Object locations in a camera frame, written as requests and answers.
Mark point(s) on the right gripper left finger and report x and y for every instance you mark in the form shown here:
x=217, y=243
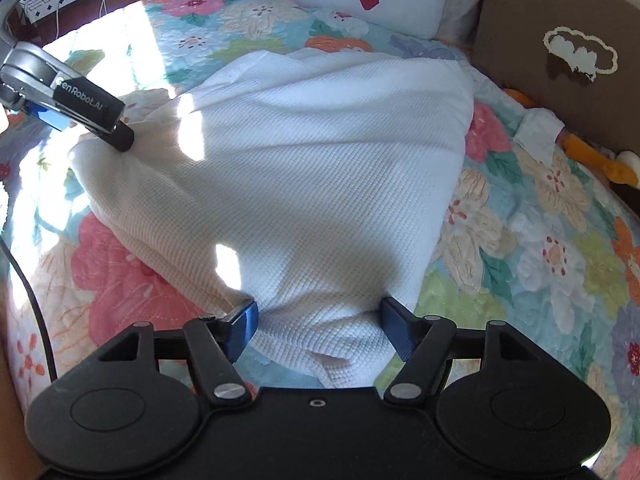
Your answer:
x=214, y=345

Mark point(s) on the white crumpled cloth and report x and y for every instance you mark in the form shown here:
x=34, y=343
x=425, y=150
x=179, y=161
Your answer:
x=537, y=134

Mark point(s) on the white waffle knit shirt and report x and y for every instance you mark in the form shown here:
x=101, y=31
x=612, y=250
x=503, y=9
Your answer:
x=313, y=183

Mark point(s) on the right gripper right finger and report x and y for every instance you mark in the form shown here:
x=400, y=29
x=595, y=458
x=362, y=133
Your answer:
x=423, y=345

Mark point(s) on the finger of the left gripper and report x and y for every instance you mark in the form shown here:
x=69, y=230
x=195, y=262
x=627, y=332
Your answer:
x=121, y=138
x=53, y=118

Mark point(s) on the brown cloud pillow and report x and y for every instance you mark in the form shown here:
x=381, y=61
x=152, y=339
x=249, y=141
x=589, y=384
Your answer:
x=578, y=58

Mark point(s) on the plush duck toy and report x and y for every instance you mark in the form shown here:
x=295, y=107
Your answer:
x=622, y=170

